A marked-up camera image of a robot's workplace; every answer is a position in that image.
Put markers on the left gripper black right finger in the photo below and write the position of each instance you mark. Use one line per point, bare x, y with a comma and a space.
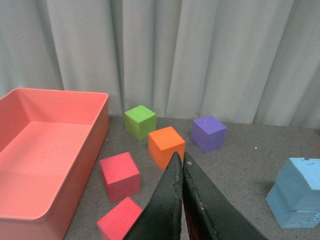
209, 215

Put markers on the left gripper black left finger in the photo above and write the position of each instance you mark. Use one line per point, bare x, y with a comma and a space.
162, 216

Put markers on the light blue foam cube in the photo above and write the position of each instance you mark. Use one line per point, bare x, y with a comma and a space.
286, 217

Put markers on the notched light blue cube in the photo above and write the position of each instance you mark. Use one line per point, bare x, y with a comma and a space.
299, 182

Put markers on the front red foam cube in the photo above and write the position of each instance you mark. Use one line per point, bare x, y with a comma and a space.
117, 222

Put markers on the red foam cube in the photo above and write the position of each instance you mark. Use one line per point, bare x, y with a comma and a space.
117, 222
121, 176

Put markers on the back red foam cube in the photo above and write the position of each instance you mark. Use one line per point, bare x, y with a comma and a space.
121, 176

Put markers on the large orange foam cube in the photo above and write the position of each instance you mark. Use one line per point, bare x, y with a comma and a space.
163, 143

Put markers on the far purple foam cube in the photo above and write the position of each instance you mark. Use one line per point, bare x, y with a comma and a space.
208, 133

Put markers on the green foam cube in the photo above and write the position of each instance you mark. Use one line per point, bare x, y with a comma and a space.
140, 121

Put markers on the salmon pink plastic bin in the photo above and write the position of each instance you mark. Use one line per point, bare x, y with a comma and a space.
49, 143

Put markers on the grey pleated curtain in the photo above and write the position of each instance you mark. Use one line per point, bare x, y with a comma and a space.
242, 61

